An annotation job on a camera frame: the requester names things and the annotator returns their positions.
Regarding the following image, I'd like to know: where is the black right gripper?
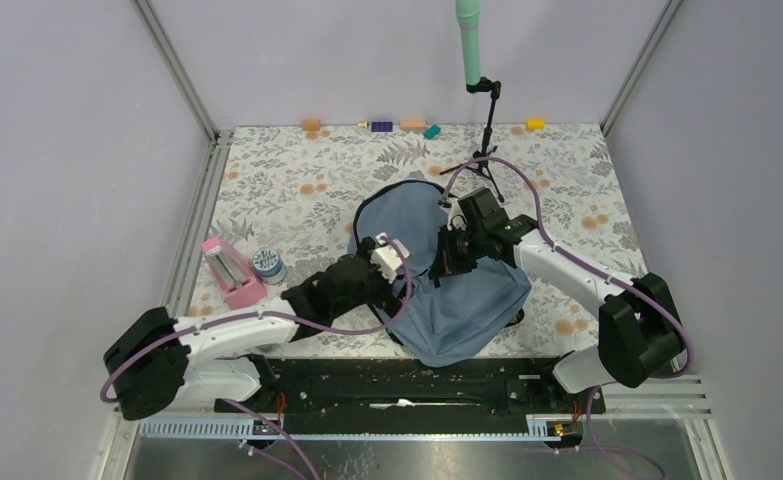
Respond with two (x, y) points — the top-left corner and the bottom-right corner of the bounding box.
(430, 224), (487, 280)

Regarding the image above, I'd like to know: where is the blue grey backpack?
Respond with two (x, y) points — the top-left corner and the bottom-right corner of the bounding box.
(348, 179), (532, 367)

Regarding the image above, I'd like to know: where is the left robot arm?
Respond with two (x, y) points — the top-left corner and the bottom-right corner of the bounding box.
(99, 246), (411, 420)

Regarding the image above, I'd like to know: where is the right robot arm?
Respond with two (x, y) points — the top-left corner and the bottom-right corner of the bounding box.
(434, 188), (687, 412)

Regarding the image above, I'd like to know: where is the black mini tripod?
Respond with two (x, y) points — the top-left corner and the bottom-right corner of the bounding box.
(439, 76), (505, 202)

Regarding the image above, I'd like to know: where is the blue round cleaning gel jar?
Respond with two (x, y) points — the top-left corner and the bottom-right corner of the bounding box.
(251, 247), (287, 285)

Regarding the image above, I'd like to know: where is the pink transparent pencil case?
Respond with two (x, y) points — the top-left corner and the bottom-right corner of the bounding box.
(201, 237), (267, 310)

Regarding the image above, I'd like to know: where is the teal toy block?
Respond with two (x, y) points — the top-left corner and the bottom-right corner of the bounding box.
(423, 125), (441, 140)

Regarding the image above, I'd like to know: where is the yellow toy block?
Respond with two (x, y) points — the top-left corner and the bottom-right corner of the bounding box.
(526, 118), (546, 131)

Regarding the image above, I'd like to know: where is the long tan wooden block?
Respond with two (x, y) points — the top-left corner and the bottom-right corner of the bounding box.
(399, 119), (428, 132)

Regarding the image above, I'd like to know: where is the purple toy brick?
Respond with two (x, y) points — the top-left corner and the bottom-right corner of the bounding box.
(370, 121), (394, 133)

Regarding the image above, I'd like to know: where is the small tan wooden block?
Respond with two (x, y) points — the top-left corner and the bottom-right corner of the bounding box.
(301, 117), (322, 132)

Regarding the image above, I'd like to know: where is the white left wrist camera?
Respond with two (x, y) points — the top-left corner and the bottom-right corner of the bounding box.
(370, 232), (410, 284)

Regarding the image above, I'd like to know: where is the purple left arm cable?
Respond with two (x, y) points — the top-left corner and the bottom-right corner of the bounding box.
(99, 237), (415, 404)

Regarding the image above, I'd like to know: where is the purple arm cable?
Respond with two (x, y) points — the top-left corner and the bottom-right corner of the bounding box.
(99, 237), (415, 404)
(440, 156), (696, 380)

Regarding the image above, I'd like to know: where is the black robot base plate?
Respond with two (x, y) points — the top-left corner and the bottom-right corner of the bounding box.
(242, 356), (605, 436)

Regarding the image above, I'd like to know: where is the aluminium frame rail left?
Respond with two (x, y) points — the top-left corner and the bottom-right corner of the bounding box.
(132, 0), (235, 319)

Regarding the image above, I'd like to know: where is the aluminium frame rail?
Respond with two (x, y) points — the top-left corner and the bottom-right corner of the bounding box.
(132, 0), (235, 319)
(600, 0), (685, 138)

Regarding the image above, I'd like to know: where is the white slotted cable duct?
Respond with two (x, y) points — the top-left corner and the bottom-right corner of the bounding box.
(137, 413), (565, 443)

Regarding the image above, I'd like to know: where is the mint green microphone handle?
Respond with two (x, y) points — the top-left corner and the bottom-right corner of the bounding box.
(455, 0), (481, 92)

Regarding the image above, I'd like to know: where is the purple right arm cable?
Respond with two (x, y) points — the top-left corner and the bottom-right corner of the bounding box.
(440, 156), (696, 380)

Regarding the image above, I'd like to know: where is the aluminium frame rail right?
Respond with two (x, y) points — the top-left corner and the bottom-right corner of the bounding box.
(600, 0), (685, 138)

